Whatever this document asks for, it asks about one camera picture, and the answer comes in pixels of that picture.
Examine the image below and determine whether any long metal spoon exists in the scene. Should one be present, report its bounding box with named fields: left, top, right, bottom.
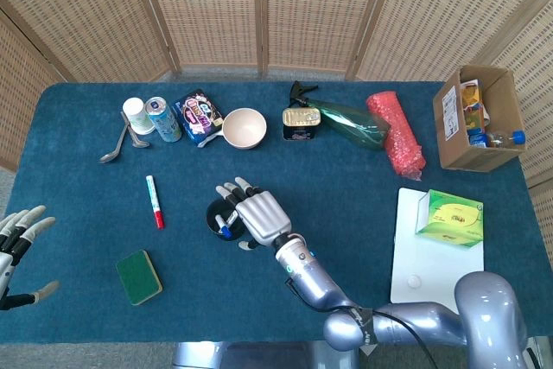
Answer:
left=98, top=122, right=130, bottom=164

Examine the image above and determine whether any green spray bottle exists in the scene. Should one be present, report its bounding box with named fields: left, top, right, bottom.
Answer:
left=289, top=80, right=392, bottom=152

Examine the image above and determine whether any red white marker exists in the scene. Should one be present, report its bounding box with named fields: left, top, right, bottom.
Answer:
left=145, top=175, right=166, bottom=230

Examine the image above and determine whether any green and yellow sponge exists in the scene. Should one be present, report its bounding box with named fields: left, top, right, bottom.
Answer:
left=115, top=249, right=164, bottom=306

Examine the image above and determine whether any light blue drink can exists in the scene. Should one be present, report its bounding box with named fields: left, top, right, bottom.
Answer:
left=144, top=96, right=183, bottom=143

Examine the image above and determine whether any blue capped marker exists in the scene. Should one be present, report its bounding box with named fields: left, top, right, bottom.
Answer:
left=214, top=214, right=235, bottom=239

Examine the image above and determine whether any black luncheon meat tin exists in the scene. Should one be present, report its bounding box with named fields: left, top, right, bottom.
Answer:
left=282, top=107, right=323, bottom=142

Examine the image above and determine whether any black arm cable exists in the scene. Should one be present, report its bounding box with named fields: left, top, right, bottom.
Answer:
left=283, top=277, right=438, bottom=369

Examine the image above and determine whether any white paper cup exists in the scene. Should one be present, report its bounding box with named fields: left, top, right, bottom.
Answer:
left=122, top=97, right=156, bottom=136

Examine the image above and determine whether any woven folding screen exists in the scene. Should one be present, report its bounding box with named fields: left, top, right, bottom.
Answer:
left=0, top=0, right=553, bottom=219

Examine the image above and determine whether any clear bottle blue cap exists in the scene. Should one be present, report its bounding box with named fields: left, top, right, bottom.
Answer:
left=483, top=129, right=527, bottom=149

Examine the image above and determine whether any white whiteboard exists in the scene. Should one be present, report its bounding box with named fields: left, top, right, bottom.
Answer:
left=390, top=187, right=486, bottom=306

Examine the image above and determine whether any red bubble wrap roll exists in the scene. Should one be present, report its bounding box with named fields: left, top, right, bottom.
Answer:
left=365, top=91, right=428, bottom=181

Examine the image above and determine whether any blue table mat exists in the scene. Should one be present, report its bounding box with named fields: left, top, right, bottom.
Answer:
left=0, top=81, right=541, bottom=347

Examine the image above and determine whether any beige bowl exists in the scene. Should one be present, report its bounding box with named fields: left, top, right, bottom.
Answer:
left=221, top=107, right=268, bottom=150

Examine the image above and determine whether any black pen cup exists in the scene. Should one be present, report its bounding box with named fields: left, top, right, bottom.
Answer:
left=205, top=198, right=245, bottom=241

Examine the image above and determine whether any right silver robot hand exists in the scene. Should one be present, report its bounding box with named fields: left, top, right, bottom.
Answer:
left=214, top=176, right=291, bottom=252

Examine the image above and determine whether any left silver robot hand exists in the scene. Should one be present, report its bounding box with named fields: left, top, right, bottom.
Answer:
left=0, top=205, right=60, bottom=312

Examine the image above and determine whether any yellow snack packet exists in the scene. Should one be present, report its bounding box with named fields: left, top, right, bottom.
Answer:
left=459, top=79, right=492, bottom=133

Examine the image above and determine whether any brown cardboard box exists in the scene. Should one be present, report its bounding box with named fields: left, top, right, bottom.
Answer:
left=433, top=65, right=527, bottom=171

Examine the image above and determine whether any short metal spoon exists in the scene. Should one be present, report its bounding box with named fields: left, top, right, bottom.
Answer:
left=119, top=111, right=151, bottom=149

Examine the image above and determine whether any dark blue printed packet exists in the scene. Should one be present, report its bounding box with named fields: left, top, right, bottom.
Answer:
left=172, top=88, right=225, bottom=149

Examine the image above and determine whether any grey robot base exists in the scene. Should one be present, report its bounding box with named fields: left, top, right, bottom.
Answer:
left=172, top=340, right=359, bottom=369

